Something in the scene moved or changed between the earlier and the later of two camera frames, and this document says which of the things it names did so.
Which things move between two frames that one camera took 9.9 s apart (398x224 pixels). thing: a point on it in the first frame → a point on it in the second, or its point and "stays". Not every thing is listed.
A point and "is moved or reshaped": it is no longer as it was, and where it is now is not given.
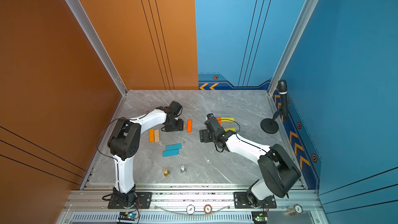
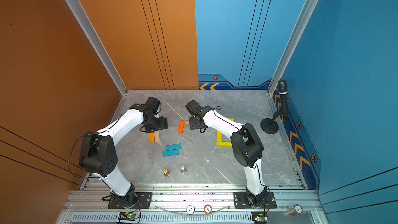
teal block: x=171 y=147 stays
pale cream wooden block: x=156 y=136 stays
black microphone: x=282 y=86 stays
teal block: x=170 y=152 stays
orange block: x=189 y=126 is moved or reshaped
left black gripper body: x=176 y=125 → x=157 y=124
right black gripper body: x=206 y=136 → x=193 y=124
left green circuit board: x=129 y=216 stays
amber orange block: x=151 y=135 stays
